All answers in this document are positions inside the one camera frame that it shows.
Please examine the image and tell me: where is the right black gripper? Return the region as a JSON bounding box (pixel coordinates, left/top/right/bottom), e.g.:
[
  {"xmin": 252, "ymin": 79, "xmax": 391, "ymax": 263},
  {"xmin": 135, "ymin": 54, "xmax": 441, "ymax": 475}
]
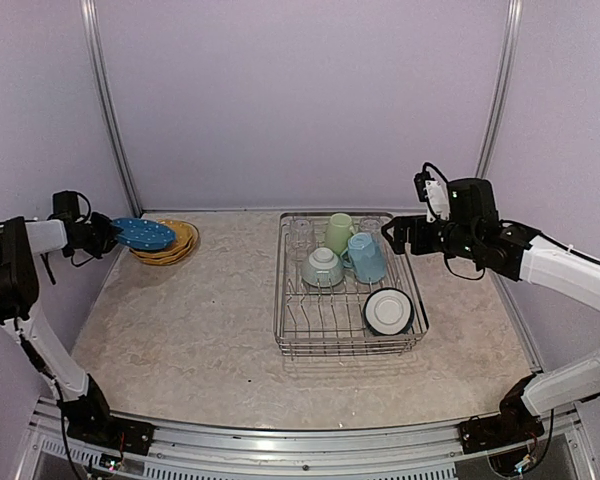
[{"xmin": 382, "ymin": 214, "xmax": 481, "ymax": 260}]

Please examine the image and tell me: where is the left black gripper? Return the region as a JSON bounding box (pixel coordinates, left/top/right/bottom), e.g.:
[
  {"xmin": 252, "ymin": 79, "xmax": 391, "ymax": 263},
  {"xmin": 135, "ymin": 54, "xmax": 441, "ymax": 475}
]
[{"xmin": 72, "ymin": 211, "xmax": 121, "ymax": 258}]

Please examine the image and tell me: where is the blue dotted plate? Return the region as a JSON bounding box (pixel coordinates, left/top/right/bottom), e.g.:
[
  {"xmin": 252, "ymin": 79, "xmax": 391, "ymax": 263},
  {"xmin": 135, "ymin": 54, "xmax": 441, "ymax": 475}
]
[{"xmin": 112, "ymin": 218, "xmax": 176, "ymax": 252}]

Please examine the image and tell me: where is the small yellow dotted plate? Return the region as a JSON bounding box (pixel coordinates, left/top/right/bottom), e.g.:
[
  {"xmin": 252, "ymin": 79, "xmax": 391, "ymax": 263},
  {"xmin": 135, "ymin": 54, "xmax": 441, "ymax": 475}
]
[{"xmin": 131, "ymin": 219, "xmax": 199, "ymax": 259}]

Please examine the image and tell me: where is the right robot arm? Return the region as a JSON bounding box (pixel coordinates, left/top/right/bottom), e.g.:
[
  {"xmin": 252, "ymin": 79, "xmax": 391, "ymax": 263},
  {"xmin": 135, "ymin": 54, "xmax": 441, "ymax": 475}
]
[{"xmin": 381, "ymin": 173, "xmax": 600, "ymax": 444}]

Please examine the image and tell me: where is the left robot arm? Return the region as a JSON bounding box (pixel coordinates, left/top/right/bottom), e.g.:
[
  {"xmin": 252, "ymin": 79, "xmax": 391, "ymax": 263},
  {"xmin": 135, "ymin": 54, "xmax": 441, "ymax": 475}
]
[{"xmin": 0, "ymin": 190, "xmax": 121, "ymax": 445}]

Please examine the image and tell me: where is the clear glass tumbler right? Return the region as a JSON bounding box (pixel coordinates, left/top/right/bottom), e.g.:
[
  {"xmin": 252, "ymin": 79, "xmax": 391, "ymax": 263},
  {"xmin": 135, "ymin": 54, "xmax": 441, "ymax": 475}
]
[{"xmin": 358, "ymin": 216, "xmax": 383, "ymax": 238}]

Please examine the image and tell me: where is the clear glass tumbler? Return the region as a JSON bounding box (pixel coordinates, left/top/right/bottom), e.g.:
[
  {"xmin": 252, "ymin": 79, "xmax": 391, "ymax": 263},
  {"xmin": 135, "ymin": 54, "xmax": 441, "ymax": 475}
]
[
  {"xmin": 290, "ymin": 218, "xmax": 314, "ymax": 260},
  {"xmin": 358, "ymin": 216, "xmax": 383, "ymax": 238}
]

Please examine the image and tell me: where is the light blue mug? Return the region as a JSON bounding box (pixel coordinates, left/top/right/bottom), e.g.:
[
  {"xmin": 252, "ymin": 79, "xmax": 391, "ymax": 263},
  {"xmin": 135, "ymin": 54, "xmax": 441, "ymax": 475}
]
[{"xmin": 340, "ymin": 232, "xmax": 387, "ymax": 284}]

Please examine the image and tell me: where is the green mug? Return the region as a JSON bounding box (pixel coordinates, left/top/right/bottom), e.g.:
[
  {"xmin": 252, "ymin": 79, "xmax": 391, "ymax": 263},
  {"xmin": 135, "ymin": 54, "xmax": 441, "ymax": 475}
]
[{"xmin": 325, "ymin": 213, "xmax": 356, "ymax": 256}]

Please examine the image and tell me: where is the black rimmed white bowl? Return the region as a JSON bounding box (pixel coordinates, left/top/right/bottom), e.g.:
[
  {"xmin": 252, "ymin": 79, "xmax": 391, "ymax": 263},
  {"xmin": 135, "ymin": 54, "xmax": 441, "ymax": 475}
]
[{"xmin": 362, "ymin": 287, "xmax": 415, "ymax": 336}]

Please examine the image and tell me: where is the green grid pattern bowl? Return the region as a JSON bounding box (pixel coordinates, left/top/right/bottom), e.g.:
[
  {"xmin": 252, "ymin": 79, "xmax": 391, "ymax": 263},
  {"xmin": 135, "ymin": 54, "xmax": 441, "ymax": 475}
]
[{"xmin": 301, "ymin": 247, "xmax": 344, "ymax": 288}]

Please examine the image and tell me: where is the beige floral plate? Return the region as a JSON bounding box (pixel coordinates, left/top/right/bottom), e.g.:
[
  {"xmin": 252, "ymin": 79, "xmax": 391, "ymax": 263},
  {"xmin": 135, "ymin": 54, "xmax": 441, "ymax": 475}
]
[{"xmin": 129, "ymin": 222, "xmax": 202, "ymax": 269}]

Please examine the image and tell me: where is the clear glass tumbler left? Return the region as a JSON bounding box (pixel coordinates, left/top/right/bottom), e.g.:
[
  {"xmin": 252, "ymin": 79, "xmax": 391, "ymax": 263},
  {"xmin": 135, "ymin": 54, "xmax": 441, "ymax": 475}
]
[{"xmin": 290, "ymin": 218, "xmax": 314, "ymax": 260}]

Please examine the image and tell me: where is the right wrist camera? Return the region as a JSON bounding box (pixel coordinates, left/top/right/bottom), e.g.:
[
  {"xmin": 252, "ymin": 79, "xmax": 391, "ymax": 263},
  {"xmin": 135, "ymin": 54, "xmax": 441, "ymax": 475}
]
[{"xmin": 414, "ymin": 162, "xmax": 450, "ymax": 223}]

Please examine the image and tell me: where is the metal wire dish rack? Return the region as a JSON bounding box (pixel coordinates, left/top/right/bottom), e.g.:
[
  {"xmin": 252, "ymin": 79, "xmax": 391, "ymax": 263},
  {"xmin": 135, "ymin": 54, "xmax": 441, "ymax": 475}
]
[{"xmin": 273, "ymin": 211, "xmax": 429, "ymax": 357}]

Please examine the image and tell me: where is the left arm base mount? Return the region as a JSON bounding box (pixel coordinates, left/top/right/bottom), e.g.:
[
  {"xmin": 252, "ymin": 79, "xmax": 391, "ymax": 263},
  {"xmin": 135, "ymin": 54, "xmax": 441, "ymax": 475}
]
[{"xmin": 61, "ymin": 395, "xmax": 155, "ymax": 456}]

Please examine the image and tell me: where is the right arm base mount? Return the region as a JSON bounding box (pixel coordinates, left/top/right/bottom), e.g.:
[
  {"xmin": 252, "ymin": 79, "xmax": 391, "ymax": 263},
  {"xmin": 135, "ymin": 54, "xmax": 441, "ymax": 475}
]
[{"xmin": 458, "ymin": 413, "xmax": 545, "ymax": 454}]

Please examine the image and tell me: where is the aluminium front rail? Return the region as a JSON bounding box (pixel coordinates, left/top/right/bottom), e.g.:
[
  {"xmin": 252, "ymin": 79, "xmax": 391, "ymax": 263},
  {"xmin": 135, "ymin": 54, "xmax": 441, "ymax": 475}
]
[{"xmin": 7, "ymin": 397, "xmax": 600, "ymax": 479}]

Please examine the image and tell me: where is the left aluminium corner post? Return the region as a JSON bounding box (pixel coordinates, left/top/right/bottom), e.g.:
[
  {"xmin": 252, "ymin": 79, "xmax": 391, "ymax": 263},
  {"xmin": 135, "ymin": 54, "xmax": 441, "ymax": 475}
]
[{"xmin": 80, "ymin": 0, "xmax": 144, "ymax": 217}]

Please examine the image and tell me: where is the aluminium corner post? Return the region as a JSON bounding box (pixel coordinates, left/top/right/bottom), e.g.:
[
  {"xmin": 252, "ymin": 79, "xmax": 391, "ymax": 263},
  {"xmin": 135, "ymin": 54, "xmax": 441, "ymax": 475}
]
[
  {"xmin": 476, "ymin": 0, "xmax": 524, "ymax": 178},
  {"xmin": 80, "ymin": 0, "xmax": 144, "ymax": 217}
]

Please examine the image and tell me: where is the right aluminium corner post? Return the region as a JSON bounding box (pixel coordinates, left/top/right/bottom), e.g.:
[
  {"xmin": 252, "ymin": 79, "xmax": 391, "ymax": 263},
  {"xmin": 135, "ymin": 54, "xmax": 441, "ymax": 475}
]
[{"xmin": 476, "ymin": 0, "xmax": 524, "ymax": 178}]

